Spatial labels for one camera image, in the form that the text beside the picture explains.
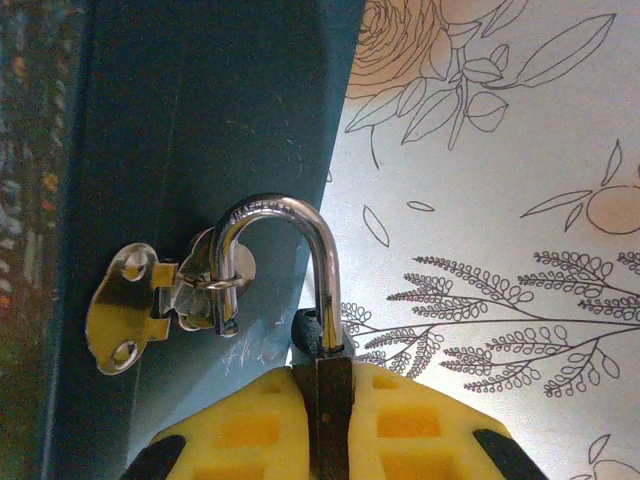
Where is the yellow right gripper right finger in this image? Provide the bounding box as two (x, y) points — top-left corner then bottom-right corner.
(348, 372), (552, 480)

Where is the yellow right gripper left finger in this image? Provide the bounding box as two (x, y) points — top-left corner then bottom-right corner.
(118, 367), (314, 480)

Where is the black padlock with silver shackle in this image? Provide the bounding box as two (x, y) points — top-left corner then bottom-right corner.
(214, 197), (358, 480)

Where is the silver metal hasp latch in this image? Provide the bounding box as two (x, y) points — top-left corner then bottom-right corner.
(84, 227), (259, 377)

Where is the white floral line-print tablecloth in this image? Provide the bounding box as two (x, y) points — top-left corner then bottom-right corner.
(297, 0), (640, 480)

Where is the dark teal box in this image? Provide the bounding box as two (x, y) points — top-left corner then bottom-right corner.
(39, 0), (369, 480)

